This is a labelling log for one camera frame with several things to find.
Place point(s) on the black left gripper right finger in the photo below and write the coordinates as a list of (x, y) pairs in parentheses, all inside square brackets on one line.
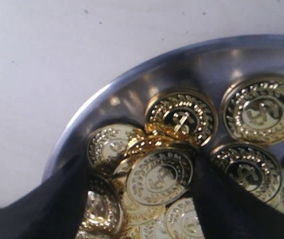
[(227, 211)]

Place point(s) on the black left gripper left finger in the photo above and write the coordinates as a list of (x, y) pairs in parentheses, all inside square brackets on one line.
[(53, 210)]

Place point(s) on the gold coin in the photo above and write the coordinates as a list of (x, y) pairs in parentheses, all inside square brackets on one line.
[(160, 177), (252, 167), (182, 114), (108, 144), (103, 213), (253, 110)]

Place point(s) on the round steel plate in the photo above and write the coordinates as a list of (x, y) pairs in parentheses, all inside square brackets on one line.
[(209, 68)]

